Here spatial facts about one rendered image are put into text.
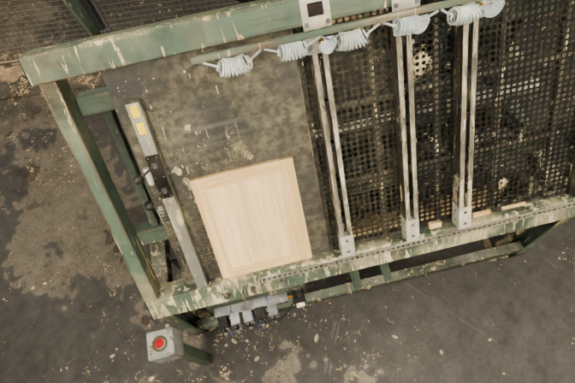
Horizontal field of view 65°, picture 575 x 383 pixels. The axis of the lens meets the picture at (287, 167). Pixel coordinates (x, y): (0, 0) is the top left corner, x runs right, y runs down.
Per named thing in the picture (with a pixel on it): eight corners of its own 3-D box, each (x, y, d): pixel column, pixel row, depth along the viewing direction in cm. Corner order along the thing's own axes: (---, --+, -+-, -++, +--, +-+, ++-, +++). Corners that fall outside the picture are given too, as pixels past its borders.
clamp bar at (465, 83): (447, 221, 220) (472, 254, 199) (449, -39, 159) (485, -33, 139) (467, 217, 220) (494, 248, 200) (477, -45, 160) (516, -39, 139)
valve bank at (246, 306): (218, 342, 232) (208, 337, 211) (215, 315, 238) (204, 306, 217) (313, 319, 234) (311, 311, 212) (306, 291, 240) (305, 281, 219)
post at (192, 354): (204, 366, 280) (166, 356, 214) (202, 356, 283) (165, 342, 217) (213, 363, 281) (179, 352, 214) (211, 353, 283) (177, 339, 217)
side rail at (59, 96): (147, 286, 220) (145, 303, 210) (46, 72, 164) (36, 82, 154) (159, 283, 220) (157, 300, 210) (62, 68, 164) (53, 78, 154)
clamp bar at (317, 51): (335, 249, 218) (348, 284, 197) (293, -5, 157) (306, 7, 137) (355, 244, 218) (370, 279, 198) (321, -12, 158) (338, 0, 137)
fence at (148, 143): (198, 283, 215) (198, 289, 212) (126, 101, 167) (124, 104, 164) (208, 280, 216) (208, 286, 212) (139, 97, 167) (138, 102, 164)
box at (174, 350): (161, 363, 212) (147, 361, 196) (158, 338, 218) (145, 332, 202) (186, 357, 213) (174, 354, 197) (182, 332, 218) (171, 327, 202)
